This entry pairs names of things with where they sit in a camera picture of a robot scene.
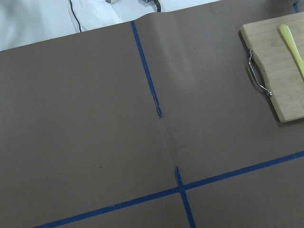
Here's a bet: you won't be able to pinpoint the yellow plastic knife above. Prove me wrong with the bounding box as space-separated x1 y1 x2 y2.
279 24 304 78

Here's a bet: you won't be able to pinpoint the wooden cutting board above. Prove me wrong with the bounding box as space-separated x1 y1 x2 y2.
240 12 304 123

